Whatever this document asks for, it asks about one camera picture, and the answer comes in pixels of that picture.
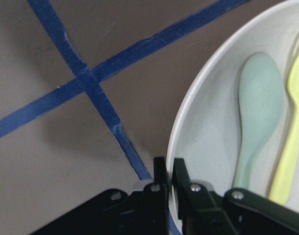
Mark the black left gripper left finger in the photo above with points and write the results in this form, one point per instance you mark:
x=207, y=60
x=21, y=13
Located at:
x=160, y=173

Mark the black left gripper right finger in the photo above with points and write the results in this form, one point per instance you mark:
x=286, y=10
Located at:
x=180, y=176

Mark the pale green plastic spoon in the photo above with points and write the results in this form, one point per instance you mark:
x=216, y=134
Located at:
x=261, y=101

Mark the yellow plastic fork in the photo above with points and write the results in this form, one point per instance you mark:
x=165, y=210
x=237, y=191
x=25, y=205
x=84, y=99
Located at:
x=286, y=165

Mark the white round plate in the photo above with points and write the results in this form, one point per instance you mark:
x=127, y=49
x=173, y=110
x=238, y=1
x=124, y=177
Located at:
x=207, y=135

